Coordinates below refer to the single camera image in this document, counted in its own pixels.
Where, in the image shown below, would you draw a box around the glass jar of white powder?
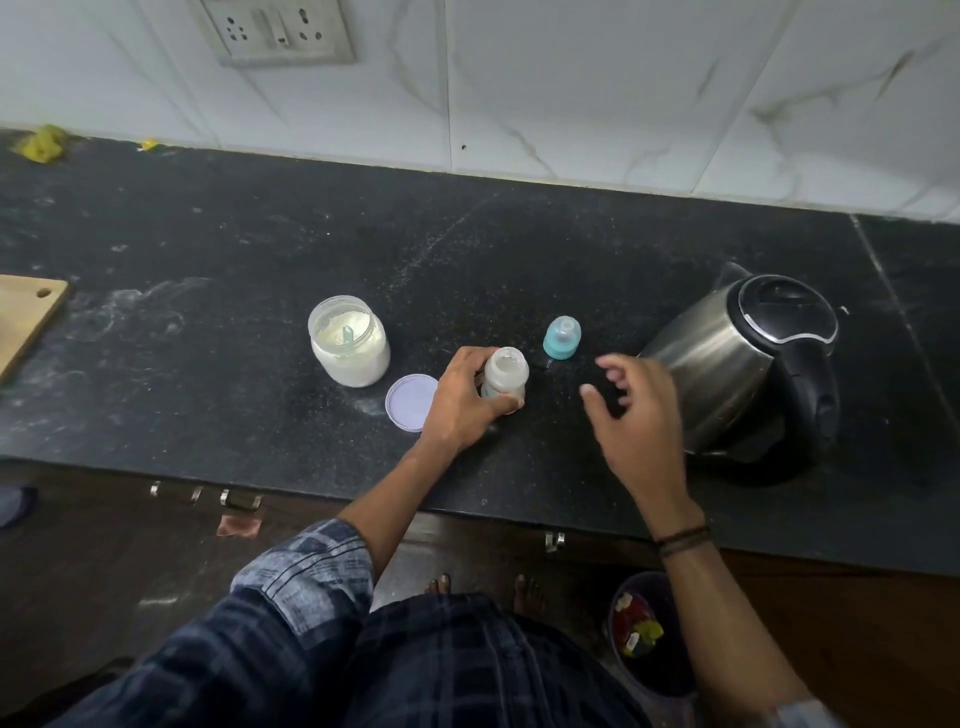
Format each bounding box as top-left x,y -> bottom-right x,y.
307,294 -> 392,389

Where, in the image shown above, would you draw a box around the wooden cutting board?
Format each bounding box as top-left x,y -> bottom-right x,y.
0,274 -> 71,384

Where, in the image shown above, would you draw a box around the clear blue round lid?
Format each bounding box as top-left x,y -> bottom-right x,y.
0,485 -> 39,529

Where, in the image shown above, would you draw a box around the person's left hand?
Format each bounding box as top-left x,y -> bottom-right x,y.
419,345 -> 526,459

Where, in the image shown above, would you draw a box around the clear baby bottle teal print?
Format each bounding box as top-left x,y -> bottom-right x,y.
479,346 -> 531,410

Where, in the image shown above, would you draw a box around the person's right hand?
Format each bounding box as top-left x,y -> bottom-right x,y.
579,353 -> 708,541

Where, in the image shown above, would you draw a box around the steel black electric kettle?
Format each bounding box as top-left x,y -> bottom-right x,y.
637,261 -> 841,481

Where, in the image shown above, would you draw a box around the grey wall switch socket plate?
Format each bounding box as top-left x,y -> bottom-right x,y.
198,0 -> 358,67

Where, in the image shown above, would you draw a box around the person's right forearm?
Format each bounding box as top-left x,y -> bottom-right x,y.
659,536 -> 815,728

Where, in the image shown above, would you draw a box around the person's left forearm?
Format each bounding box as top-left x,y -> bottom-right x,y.
337,442 -> 459,579

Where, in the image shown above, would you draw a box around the black wrist bands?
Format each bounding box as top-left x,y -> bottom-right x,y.
653,524 -> 712,559

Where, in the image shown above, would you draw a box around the lavender round jar lid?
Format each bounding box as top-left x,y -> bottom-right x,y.
384,373 -> 440,434

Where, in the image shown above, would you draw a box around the purple waste bin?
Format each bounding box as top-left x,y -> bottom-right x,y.
607,571 -> 703,706

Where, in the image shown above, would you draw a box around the teal baby bottle cap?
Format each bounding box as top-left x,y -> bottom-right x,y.
542,315 -> 583,361

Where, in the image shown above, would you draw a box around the blue plaid shirt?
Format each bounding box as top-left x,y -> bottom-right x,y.
44,518 -> 845,728

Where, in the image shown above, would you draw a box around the crumpled yellow cloth scrap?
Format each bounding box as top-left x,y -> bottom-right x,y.
13,124 -> 70,165

